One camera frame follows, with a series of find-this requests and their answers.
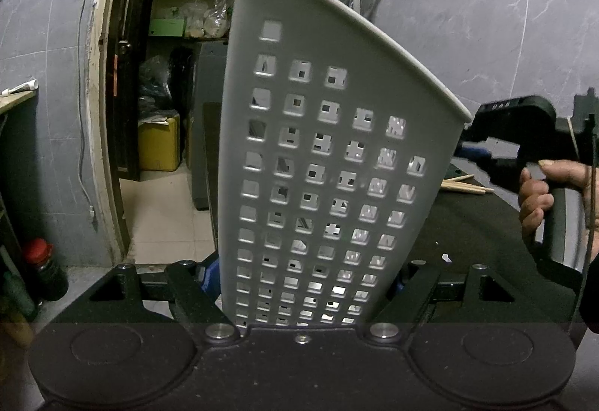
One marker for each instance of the yellow box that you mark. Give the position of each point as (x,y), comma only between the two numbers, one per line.
(159,144)

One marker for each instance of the person's right hand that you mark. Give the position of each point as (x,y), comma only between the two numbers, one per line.
(536,200)

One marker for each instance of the white tube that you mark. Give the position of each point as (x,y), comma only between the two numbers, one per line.
(21,87)

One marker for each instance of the dark wooden door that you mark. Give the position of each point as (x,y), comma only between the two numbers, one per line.
(126,64)

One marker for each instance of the black plastic bag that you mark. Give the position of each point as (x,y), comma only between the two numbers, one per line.
(154,83)

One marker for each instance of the red-capped dark bottle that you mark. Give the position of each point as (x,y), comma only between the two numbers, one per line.
(44,270)

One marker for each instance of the wooden chopstick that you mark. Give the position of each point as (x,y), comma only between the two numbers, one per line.
(461,179)
(472,190)

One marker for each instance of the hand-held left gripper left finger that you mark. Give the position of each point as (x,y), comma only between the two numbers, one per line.
(209,282)

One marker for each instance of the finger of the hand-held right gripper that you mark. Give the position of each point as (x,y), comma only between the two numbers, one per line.
(472,152)

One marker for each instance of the wooden shelf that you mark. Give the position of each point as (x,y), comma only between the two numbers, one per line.
(14,101)

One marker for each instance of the green plastic bottle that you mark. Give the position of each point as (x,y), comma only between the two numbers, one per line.
(16,294)

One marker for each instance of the white perforated utensil holder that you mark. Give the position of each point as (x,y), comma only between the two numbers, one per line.
(327,111)

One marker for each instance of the dark grey cabinet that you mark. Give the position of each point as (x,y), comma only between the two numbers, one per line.
(208,74)

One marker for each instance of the green cardboard box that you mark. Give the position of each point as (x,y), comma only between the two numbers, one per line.
(167,27)

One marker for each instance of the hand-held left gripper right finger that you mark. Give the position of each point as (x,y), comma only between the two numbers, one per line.
(414,289)

